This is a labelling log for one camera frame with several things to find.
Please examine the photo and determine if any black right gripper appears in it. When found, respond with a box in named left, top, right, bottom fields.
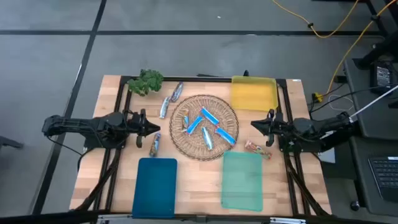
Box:
left=250, top=108, right=295, bottom=147

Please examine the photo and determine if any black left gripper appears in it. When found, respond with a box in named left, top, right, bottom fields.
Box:
left=124, top=108, right=161, bottom=148

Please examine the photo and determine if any red orange granola bar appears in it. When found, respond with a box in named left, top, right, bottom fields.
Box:
left=244, top=139, right=273, bottom=160

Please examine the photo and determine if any orange blue granola bar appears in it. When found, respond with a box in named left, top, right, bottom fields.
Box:
left=182, top=108, right=190, bottom=133

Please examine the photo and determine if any blue green granola bar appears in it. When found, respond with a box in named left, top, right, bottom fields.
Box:
left=185, top=114, right=205, bottom=136
left=214, top=126, right=237, bottom=146
left=200, top=106, right=220, bottom=126

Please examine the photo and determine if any purple silver granola bar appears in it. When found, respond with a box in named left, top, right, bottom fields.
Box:
left=169, top=81, right=184, bottom=103

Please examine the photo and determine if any yellow plastic tray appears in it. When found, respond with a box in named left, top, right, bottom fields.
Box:
left=230, top=75, right=279, bottom=112

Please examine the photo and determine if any small potted green plant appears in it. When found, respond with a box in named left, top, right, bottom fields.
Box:
left=127, top=68, right=165, bottom=97

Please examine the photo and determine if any round woven wicker mat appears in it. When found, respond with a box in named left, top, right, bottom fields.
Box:
left=169, top=94, right=240, bottom=162

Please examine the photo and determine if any dark blue plastic tray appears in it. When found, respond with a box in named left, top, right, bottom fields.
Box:
left=131, top=157, right=178, bottom=218

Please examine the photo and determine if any green plastic tray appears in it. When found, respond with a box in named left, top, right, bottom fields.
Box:
left=221, top=151, right=264, bottom=212

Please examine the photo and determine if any white rod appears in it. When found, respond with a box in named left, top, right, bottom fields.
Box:
left=348, top=92, right=398, bottom=119

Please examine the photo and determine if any dark grey side desk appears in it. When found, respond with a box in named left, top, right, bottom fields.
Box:
left=343, top=57, right=398, bottom=217

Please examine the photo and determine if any black power adapter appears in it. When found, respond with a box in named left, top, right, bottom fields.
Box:
left=371, top=61, right=393, bottom=94

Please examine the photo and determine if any black laptop keyboard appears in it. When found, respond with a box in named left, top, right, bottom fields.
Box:
left=368, top=155, right=398, bottom=203

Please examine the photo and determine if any black stand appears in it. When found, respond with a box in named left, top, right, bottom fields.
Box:
left=354, top=0, right=398, bottom=71

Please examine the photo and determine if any black chair base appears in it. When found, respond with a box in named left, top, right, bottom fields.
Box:
left=0, top=136, right=24, bottom=150

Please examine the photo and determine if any yellow extension cable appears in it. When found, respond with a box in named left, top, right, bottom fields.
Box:
left=272, top=0, right=360, bottom=39
left=312, top=0, right=398, bottom=103

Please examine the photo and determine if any black aluminium table frame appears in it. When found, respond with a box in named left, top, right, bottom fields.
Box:
left=73, top=75, right=332, bottom=217

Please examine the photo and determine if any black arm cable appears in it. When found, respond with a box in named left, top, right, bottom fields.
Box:
left=45, top=135, right=94, bottom=172

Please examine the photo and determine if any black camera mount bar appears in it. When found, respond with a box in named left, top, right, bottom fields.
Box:
left=0, top=210, right=398, bottom=224

